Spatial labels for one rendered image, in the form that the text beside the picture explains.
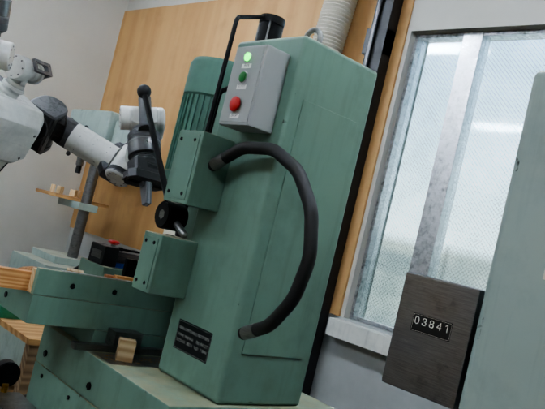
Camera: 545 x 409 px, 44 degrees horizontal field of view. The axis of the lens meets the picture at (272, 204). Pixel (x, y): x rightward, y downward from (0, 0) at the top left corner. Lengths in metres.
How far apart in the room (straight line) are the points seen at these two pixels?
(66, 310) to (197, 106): 0.54
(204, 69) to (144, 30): 3.10
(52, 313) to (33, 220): 3.26
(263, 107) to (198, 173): 0.19
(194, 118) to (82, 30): 3.28
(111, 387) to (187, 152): 0.49
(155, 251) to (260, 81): 0.40
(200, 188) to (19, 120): 0.74
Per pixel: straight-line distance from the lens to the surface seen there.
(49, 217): 4.80
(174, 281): 1.42
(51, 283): 1.49
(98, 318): 1.56
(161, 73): 4.40
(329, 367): 3.04
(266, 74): 1.31
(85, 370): 1.53
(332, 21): 3.24
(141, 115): 1.84
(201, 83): 1.63
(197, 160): 1.36
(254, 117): 1.29
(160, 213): 1.47
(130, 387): 1.37
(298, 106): 1.32
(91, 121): 3.98
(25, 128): 1.99
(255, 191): 1.32
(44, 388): 1.70
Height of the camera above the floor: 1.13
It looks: 3 degrees up
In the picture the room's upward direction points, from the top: 14 degrees clockwise
